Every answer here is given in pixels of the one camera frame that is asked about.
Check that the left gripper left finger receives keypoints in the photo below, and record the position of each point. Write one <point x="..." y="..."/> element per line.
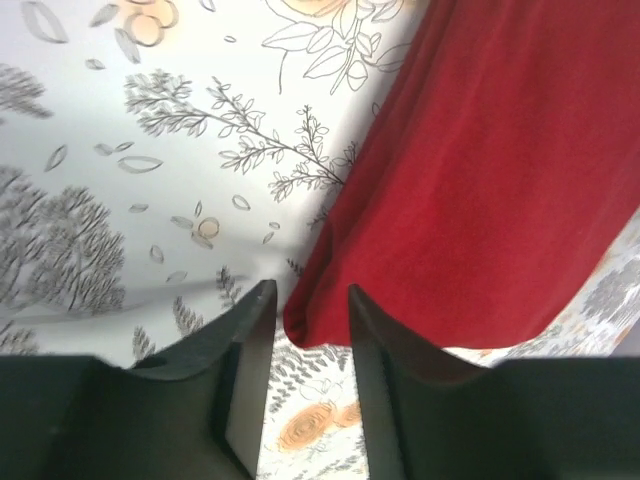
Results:
<point x="194" y="410"/>

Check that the floral patterned table mat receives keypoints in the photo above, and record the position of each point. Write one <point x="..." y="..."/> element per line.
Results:
<point x="159" y="159"/>

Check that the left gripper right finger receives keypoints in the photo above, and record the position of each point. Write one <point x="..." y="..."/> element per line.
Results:
<point x="427" y="414"/>

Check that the red t-shirt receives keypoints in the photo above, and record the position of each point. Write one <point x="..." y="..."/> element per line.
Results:
<point x="500" y="168"/>

